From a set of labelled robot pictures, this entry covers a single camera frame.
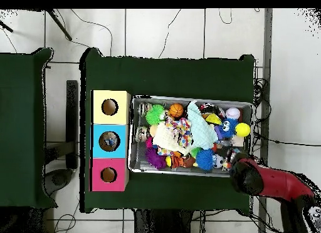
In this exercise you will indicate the multicolour patterned fabric bow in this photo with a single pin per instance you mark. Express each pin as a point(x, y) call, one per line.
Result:
point(180, 130)

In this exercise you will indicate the mint waffle cloth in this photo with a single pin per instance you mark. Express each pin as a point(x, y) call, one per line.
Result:
point(202, 132)

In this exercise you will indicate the crushed clear bottle blue label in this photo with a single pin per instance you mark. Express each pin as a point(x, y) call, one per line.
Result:
point(114, 137)

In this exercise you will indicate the multicolour dotted fabric scrap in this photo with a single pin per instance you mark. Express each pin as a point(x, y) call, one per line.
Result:
point(227, 164)

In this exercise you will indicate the yellow plastic ball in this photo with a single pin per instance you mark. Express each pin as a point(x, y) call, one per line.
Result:
point(242, 129)

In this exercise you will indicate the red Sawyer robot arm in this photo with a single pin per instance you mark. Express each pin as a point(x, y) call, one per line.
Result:
point(281, 183)

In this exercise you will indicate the shallow mesh bin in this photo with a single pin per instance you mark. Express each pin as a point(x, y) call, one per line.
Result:
point(140, 165)

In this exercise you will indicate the wooden box with three holes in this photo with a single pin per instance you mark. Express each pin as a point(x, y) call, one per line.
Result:
point(123, 152)

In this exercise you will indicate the green spiky ball toy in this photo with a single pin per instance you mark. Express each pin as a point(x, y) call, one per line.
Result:
point(155, 114)

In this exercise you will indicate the cream waffle cloth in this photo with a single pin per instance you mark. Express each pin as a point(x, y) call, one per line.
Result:
point(161, 137)

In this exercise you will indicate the orange toy basketball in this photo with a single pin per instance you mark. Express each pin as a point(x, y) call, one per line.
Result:
point(176, 110)

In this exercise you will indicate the dark green tablecloth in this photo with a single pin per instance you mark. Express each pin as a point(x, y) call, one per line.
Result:
point(22, 117)
point(163, 77)

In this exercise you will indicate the small blue spiky ball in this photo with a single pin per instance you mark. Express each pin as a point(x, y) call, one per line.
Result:
point(205, 160)

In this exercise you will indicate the blue spiky ball with eyes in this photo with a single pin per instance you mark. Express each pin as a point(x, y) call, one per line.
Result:
point(225, 127)

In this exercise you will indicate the small soccer ball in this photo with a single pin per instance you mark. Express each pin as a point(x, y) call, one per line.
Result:
point(218, 161)

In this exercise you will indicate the white toy baseball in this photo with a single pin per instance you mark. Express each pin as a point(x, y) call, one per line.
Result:
point(233, 113)

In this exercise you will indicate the black upright panel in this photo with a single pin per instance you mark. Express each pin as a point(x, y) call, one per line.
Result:
point(72, 112)

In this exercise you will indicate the grey rounded base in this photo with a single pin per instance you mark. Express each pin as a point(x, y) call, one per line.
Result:
point(59, 180)

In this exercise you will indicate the long black tripod leg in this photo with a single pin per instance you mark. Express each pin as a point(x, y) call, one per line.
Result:
point(60, 26)

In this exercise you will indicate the short black tripod leg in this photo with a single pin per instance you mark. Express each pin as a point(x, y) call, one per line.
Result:
point(6, 26)

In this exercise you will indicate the grey floor rail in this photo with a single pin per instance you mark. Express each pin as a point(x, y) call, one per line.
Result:
point(267, 42)

